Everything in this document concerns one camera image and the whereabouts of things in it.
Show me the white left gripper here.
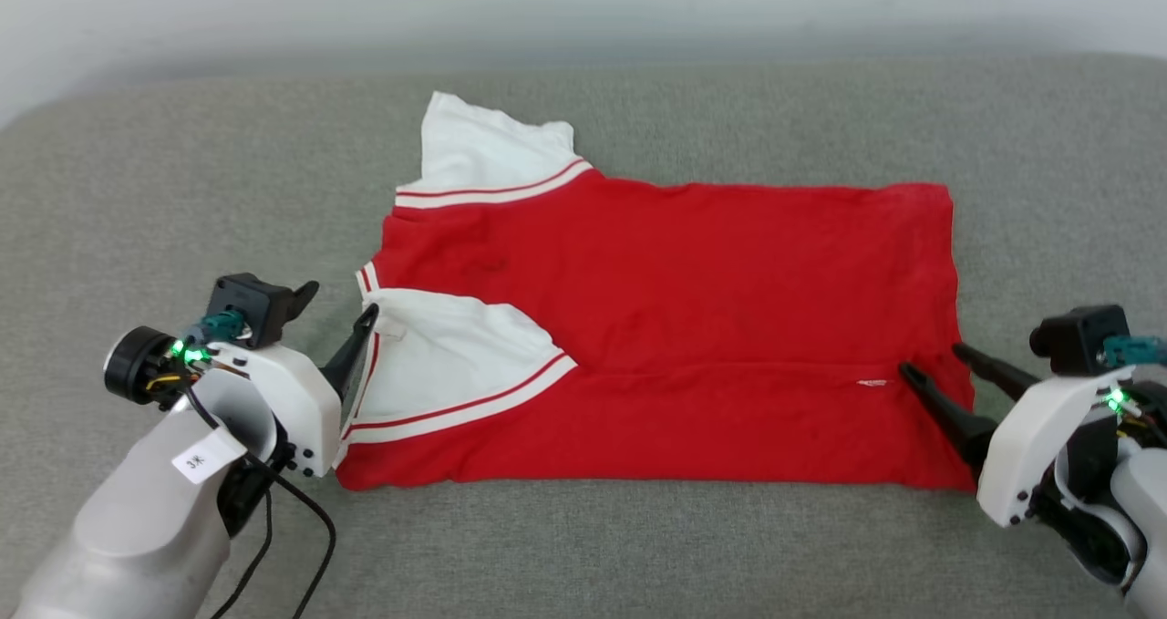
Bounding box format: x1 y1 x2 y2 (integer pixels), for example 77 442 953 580
187 303 380 480

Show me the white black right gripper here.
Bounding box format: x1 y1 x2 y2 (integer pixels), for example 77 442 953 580
898 344 1137 529

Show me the red and white shirt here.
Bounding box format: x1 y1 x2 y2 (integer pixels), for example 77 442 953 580
336 90 978 494

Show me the white paper label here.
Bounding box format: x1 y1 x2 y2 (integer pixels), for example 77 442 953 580
171 429 247 485

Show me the grey fabric sofa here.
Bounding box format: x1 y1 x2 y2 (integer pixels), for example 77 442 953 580
0 54 1167 619

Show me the thin black cable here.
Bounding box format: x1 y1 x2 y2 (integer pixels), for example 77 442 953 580
212 487 274 619
269 473 338 619

